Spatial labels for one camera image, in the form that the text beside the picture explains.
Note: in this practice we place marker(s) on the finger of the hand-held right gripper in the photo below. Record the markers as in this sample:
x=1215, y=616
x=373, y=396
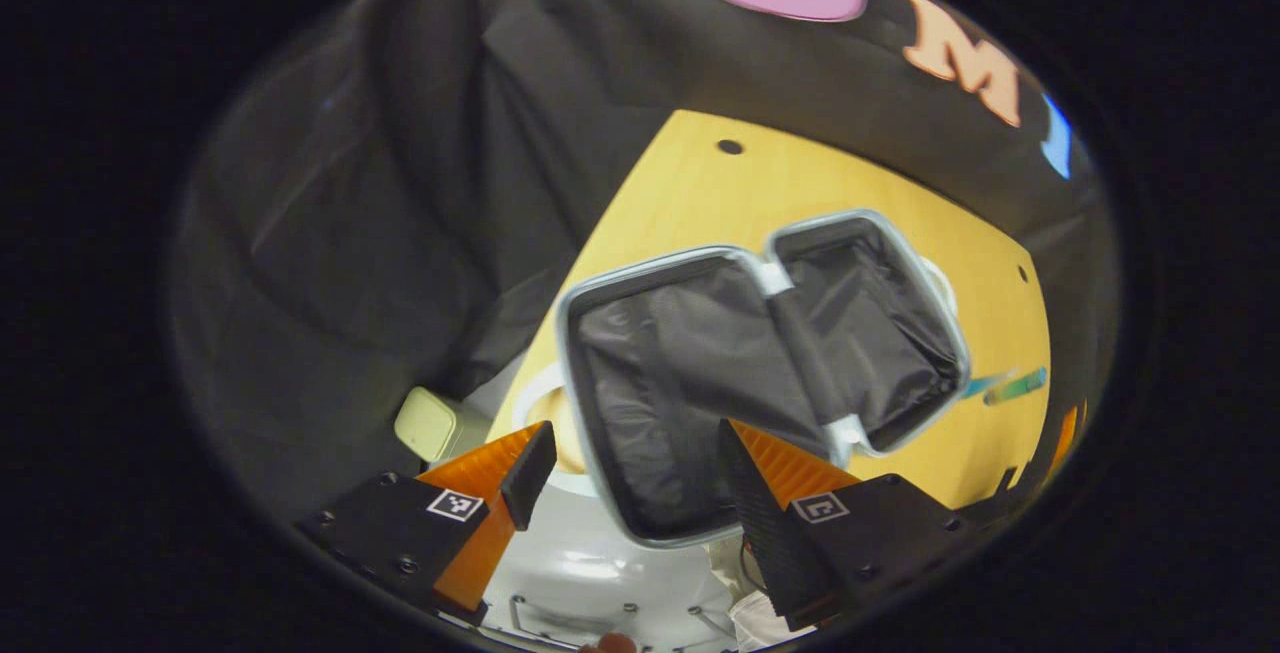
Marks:
x=1065, y=438

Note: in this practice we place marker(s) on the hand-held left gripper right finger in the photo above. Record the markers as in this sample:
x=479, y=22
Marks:
x=755, y=523

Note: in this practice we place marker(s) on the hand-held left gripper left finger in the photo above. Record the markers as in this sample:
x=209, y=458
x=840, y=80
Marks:
x=528, y=478

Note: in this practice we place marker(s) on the blue green skincare jar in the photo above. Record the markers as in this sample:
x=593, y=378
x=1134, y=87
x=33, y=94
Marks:
x=1022, y=385

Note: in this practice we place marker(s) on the white light blue suitcase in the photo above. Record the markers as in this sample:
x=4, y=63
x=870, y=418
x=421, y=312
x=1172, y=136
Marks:
x=680, y=353

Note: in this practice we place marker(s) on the beige plastic bin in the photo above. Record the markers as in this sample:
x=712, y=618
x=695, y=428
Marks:
x=430, y=423

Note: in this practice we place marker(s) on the black backdrop cloth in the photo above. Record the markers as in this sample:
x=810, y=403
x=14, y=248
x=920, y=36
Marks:
x=400, y=183

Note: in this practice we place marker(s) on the white glossy base plate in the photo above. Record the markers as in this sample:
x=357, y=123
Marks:
x=590, y=573

